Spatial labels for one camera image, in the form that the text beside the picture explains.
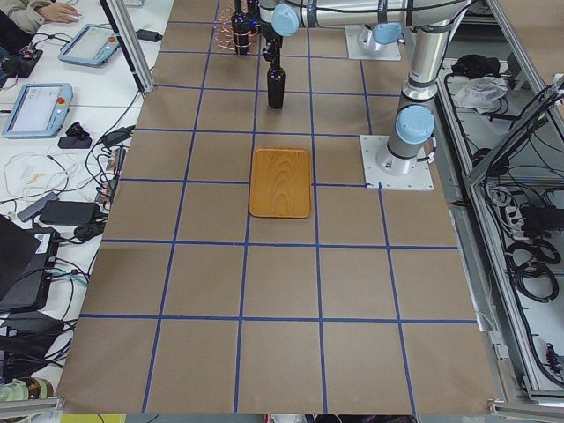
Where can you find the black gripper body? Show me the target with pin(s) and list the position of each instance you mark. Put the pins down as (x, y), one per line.
(272, 45)

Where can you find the copper wire bottle basket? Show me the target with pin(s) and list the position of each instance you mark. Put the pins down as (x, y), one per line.
(223, 34)

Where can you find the black power adapter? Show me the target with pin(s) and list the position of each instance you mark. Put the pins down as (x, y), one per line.
(148, 35)

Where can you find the teach pendant far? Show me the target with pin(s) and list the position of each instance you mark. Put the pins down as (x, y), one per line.
(92, 46)

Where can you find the dark wine bottle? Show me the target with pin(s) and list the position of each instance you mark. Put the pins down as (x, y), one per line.
(253, 15)
(276, 82)
(240, 29)

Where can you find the person hand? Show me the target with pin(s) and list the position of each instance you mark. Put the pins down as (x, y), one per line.
(59, 13)

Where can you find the teach pendant near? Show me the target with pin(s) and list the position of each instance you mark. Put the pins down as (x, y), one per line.
(39, 111)

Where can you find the aluminium frame post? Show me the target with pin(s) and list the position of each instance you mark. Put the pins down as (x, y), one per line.
(119, 19)

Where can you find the teach pendant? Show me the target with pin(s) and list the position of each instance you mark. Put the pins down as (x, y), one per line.
(39, 111)
(92, 46)

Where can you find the black laptop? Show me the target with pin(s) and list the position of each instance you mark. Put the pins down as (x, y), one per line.
(27, 256)

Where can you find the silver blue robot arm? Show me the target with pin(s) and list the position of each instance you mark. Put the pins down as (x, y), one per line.
(383, 34)
(337, 113)

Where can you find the wooden tray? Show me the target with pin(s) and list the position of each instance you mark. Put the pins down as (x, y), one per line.
(280, 183)

